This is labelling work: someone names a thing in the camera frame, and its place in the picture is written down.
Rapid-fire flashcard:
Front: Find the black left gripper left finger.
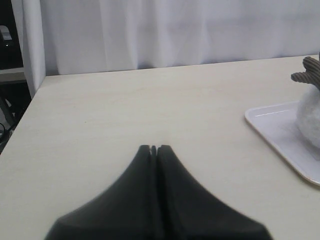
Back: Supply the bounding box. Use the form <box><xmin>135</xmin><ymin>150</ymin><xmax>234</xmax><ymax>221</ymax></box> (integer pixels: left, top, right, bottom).
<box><xmin>45</xmin><ymin>145</ymin><xmax>156</xmax><ymax>240</ymax></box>

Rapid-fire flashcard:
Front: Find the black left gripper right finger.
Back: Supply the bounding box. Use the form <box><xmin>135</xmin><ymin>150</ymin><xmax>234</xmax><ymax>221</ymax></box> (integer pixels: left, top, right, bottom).
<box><xmin>156</xmin><ymin>145</ymin><xmax>272</xmax><ymax>240</ymax></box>

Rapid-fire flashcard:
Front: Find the white plastic tray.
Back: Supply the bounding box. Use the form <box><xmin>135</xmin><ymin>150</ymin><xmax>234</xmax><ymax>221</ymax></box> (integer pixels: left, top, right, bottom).
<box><xmin>244</xmin><ymin>101</ymin><xmax>320</xmax><ymax>186</ymax></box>

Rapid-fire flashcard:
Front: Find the dark shelf rack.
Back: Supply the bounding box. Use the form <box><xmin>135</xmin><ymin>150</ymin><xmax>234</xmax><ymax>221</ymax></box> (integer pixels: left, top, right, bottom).
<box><xmin>0</xmin><ymin>0</ymin><xmax>31</xmax><ymax>151</ymax></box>

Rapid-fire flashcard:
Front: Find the white backdrop curtain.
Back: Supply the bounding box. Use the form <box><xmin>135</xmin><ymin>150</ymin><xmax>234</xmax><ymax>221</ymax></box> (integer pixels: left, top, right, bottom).
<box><xmin>11</xmin><ymin>0</ymin><xmax>320</xmax><ymax>95</ymax></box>

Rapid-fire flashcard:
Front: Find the white fluffy plush toy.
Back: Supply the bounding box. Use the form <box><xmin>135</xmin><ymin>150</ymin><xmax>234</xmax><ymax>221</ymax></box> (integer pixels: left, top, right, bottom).
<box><xmin>290</xmin><ymin>56</ymin><xmax>320</xmax><ymax>149</ymax></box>

